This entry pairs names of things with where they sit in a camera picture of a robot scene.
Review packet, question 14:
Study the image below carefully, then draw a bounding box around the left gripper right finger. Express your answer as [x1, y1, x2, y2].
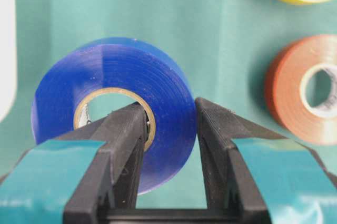
[195, 98, 336, 223]

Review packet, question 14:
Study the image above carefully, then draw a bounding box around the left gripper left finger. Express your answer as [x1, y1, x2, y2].
[1, 103, 147, 223]

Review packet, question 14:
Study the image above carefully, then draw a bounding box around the blue tape roll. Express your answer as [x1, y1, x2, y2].
[31, 37, 196, 194]

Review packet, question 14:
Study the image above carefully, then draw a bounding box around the red tape roll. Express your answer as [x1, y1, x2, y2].
[265, 35, 336, 145]

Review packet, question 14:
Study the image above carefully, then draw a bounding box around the white plastic tray case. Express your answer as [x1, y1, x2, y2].
[0, 0, 17, 120]

